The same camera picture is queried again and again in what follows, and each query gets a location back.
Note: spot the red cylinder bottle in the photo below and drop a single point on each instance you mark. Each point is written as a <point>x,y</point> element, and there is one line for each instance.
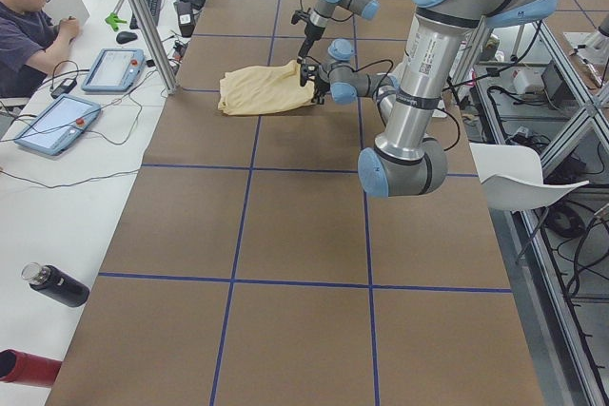
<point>28,369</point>

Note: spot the cream long-sleeve printed shirt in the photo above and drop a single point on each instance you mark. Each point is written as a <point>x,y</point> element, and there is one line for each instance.
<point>261,90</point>

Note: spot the black keyboard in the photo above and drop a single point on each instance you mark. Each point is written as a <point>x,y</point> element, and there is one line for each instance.
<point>148,4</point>

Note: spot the black computer mouse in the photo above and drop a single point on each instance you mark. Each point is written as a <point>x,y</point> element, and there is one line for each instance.
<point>124,37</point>

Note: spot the green plastic object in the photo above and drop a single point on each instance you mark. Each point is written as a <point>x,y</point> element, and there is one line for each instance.
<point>114,21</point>

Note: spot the aluminium frame post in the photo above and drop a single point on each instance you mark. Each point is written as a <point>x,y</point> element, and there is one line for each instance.
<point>154,43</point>

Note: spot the far teach pendant tablet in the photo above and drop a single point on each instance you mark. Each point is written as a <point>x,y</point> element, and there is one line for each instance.
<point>114,70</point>

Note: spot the seated person dark shirt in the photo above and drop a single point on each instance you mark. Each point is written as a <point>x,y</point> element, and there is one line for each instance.
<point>32,47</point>

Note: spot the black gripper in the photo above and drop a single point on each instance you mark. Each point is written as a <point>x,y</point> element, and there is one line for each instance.
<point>320,87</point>
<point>311,33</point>

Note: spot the teach pendant tablet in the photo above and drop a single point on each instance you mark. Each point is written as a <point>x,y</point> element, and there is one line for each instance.
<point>114,70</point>
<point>57,127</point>

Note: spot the near teach pendant tablet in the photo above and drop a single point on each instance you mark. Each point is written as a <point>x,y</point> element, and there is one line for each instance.
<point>57,127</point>

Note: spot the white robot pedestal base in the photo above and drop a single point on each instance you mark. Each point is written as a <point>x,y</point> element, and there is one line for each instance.
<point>385,96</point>

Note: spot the black bottle steel cap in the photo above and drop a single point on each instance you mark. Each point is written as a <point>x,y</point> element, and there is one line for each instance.
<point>55,284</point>

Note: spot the white plastic chair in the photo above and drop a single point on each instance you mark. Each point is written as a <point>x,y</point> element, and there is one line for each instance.
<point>512,179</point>

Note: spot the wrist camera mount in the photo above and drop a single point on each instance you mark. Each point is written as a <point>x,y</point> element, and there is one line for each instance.
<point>308,73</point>
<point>300,16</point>

